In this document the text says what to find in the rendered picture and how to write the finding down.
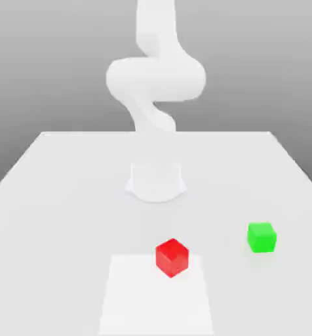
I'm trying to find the small green cube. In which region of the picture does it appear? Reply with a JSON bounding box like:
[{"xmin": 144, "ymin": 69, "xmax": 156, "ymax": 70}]
[{"xmin": 246, "ymin": 221, "xmax": 278, "ymax": 254}]

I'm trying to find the small red cube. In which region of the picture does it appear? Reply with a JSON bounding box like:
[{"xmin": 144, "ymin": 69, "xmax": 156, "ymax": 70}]
[{"xmin": 155, "ymin": 237, "xmax": 190, "ymax": 279}]

